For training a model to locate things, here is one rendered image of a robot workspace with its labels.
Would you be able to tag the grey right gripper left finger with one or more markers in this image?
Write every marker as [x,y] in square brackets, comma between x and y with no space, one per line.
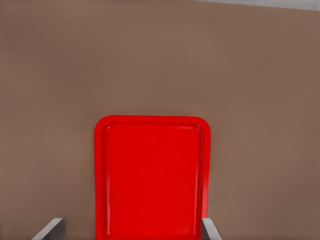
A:
[52,230]

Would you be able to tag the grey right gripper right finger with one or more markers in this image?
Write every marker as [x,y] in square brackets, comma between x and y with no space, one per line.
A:
[209,230]

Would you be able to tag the red plastic tray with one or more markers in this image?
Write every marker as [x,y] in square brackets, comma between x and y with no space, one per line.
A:
[152,180]

